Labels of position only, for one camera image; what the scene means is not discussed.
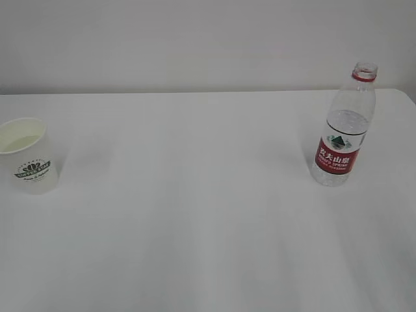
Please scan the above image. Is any clear Nongfu Spring water bottle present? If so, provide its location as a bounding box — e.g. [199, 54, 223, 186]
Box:
[311, 62, 378, 187]

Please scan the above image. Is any white paper coffee cup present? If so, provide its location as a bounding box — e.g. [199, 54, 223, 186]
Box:
[1, 118, 59, 195]

